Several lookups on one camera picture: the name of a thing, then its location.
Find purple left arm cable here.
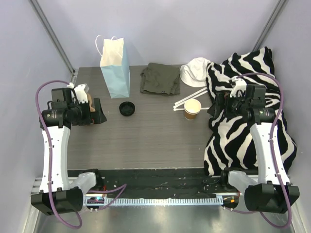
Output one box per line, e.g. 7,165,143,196
35,81,127,229

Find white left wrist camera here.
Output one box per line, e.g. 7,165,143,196
67,83,89,103

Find brown cardboard cup carrier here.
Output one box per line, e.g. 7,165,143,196
87,93,95,112

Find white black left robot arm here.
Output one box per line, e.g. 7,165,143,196
31,84,107,216

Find olive green folded cloth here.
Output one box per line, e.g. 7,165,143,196
140,63,180,96

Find brown paper coffee cup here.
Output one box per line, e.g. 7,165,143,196
184,99,202,120

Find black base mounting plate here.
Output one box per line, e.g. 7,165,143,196
67,168,243,198

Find light blue paper bag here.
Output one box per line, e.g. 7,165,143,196
95,35,130,99

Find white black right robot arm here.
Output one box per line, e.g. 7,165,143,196
208,84,300,214

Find zebra striped blanket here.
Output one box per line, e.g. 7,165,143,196
204,47,297,176

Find white bucket hat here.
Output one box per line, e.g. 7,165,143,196
180,57,211,88

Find white paper straws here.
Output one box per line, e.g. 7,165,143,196
173,87,207,111

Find white slotted cable duct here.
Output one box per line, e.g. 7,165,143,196
84,196,223,208

